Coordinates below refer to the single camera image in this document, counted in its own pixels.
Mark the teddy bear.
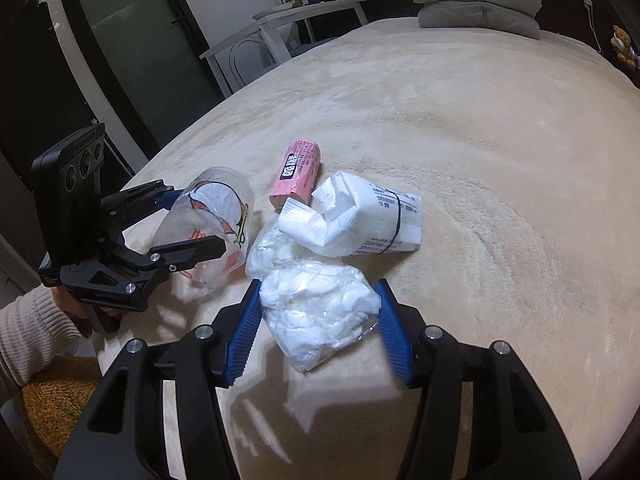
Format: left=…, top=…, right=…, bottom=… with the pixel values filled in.
left=611, top=25, right=639, bottom=70

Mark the grey folded pillow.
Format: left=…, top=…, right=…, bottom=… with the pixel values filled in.
left=412, top=0, right=541, bottom=39

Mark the white desk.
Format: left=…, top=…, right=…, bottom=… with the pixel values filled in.
left=199, top=0, right=369, bottom=99

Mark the clear bag white tissue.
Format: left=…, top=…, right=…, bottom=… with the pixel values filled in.
left=245, top=219, right=306, bottom=281

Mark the left forearm beige sleeve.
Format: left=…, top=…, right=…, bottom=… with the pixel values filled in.
left=0, top=285, right=81, bottom=404

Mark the clear plastic cup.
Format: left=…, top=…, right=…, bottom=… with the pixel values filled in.
left=153, top=167, right=255, bottom=288

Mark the left bare hand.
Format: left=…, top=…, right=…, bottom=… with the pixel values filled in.
left=49, top=284, right=126, bottom=321

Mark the small pink carton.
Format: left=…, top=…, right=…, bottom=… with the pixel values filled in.
left=269, top=139, right=321, bottom=211

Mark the white chair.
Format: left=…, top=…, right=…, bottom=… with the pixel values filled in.
left=226, top=34, right=321, bottom=86

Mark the dark glass door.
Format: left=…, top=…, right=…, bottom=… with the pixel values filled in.
left=62, top=0, right=224, bottom=158

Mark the white paper bag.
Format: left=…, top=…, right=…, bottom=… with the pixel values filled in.
left=278, top=171, right=422, bottom=258

